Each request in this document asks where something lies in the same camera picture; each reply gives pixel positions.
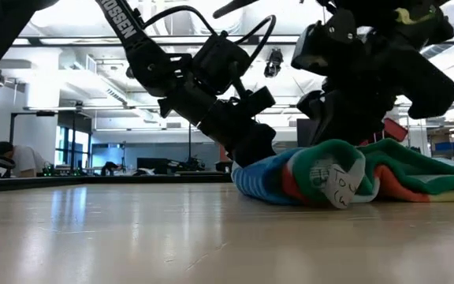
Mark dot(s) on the green dinosaur print towel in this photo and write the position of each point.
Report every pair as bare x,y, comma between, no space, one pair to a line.
400,169

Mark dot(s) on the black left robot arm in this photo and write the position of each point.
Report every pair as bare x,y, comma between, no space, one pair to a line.
122,23

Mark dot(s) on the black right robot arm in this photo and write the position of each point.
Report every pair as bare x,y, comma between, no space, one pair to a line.
369,12

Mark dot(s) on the black rolling stand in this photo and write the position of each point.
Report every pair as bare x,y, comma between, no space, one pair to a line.
190,142

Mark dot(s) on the red storage bins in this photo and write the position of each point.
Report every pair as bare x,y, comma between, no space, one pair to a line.
394,130

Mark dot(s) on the person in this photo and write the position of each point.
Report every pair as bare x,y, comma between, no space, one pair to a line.
22,158

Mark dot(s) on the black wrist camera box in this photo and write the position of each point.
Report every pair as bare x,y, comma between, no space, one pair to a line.
321,43
219,63

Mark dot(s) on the black metal table frame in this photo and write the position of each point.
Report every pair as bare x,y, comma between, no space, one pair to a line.
93,181

